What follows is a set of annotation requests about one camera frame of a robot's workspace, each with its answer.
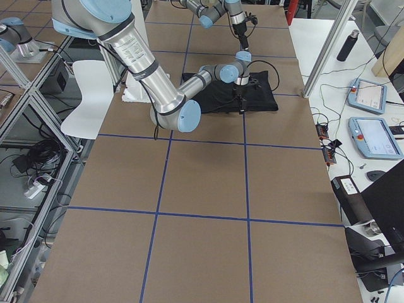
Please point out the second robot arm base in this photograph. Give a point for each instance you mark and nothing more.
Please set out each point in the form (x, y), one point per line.
(18, 42)

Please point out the teach pendant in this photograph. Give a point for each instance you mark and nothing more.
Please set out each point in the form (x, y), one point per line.
(373, 138)
(367, 95)

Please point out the black box device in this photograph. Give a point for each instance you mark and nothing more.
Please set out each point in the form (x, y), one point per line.
(350, 199)

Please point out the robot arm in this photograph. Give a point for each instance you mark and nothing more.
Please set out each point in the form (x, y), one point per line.
(113, 22)
(209, 14)

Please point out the aluminium frame post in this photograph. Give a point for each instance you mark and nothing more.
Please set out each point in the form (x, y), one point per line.
(332, 38)

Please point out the white plastic chair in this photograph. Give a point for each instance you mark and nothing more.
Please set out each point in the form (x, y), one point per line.
(96, 87)

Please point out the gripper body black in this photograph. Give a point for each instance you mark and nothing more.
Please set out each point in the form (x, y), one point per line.
(238, 91)
(239, 29)

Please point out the upper teach pendant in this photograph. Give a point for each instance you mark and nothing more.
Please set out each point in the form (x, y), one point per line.
(367, 95)

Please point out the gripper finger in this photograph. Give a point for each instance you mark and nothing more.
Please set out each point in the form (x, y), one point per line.
(244, 44)
(242, 105)

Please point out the black water bottle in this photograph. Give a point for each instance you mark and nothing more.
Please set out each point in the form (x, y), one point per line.
(348, 46)

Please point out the orange terminal strip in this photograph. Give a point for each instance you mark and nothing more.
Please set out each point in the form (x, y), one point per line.
(327, 145)

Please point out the black graphic t-shirt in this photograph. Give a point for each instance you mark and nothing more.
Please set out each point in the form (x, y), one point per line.
(219, 96)

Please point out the lower teach pendant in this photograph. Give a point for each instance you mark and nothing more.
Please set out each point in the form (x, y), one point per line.
(373, 138)

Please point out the black computer mouse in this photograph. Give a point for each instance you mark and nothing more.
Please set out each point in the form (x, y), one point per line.
(374, 175)

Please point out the black monitor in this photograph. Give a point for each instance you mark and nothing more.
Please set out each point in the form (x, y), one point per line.
(384, 200)

